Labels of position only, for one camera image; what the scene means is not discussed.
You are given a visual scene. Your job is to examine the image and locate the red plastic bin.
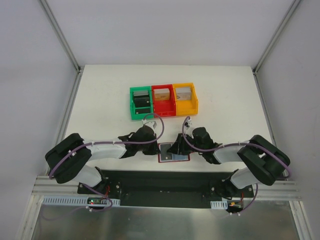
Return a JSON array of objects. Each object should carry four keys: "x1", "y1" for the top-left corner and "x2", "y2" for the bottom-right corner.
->
[{"x1": 151, "y1": 84, "x2": 176, "y2": 117}]

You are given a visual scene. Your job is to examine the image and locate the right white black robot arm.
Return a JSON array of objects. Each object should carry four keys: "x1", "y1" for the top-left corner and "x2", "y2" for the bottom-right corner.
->
[{"x1": 167, "y1": 127, "x2": 291, "y2": 199}]

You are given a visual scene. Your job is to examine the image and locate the white cable duct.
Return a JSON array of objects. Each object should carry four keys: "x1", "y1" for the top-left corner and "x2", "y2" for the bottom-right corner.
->
[
  {"x1": 210, "y1": 199, "x2": 228, "y2": 210},
  {"x1": 42, "y1": 196, "x2": 121, "y2": 207}
]

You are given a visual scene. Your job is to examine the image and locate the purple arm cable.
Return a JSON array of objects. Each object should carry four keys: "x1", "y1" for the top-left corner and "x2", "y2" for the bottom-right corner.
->
[
  {"x1": 181, "y1": 116, "x2": 293, "y2": 179},
  {"x1": 48, "y1": 112, "x2": 165, "y2": 180}
]

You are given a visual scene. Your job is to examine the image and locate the cards in yellow bin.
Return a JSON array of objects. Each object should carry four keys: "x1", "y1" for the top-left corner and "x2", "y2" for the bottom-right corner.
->
[{"x1": 175, "y1": 86, "x2": 192, "y2": 101}]

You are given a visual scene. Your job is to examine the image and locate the wooden cards in red bin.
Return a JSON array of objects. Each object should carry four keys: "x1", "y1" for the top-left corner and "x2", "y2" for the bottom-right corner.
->
[{"x1": 153, "y1": 88, "x2": 170, "y2": 101}]

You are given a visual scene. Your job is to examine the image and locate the aluminium frame rail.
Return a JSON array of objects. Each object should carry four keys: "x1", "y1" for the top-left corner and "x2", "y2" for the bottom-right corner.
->
[{"x1": 31, "y1": 176, "x2": 302, "y2": 201}]

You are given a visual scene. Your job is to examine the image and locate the yellow plastic bin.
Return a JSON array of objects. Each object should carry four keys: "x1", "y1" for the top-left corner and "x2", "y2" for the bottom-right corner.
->
[{"x1": 172, "y1": 82, "x2": 199, "y2": 116}]

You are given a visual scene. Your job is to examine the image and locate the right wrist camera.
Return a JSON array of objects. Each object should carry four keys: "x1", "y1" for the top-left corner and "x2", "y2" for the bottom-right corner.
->
[{"x1": 183, "y1": 119, "x2": 193, "y2": 129}]

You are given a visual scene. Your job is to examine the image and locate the right white cable duct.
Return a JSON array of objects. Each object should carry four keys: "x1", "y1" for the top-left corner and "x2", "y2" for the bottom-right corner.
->
[{"x1": 210, "y1": 199, "x2": 228, "y2": 210}]

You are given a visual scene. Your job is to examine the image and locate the red leather card holder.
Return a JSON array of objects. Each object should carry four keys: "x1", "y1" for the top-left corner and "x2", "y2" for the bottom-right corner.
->
[{"x1": 158, "y1": 142, "x2": 191, "y2": 163}]

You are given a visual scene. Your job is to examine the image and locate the black cards in green bin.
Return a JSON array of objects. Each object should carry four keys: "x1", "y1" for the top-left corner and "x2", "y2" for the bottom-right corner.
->
[{"x1": 133, "y1": 90, "x2": 151, "y2": 108}]

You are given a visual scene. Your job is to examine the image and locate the left white cable duct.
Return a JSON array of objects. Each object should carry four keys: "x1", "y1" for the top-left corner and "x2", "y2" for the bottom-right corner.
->
[{"x1": 42, "y1": 196, "x2": 121, "y2": 207}]

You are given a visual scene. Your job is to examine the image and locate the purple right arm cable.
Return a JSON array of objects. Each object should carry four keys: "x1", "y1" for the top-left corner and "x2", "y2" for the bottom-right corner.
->
[{"x1": 181, "y1": 116, "x2": 293, "y2": 179}]

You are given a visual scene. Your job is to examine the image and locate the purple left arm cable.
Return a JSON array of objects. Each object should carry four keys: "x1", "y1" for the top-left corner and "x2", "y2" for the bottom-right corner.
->
[{"x1": 48, "y1": 112, "x2": 165, "y2": 180}]

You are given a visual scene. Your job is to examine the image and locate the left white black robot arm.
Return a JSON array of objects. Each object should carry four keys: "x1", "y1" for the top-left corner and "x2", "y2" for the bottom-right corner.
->
[{"x1": 45, "y1": 123, "x2": 160, "y2": 195}]

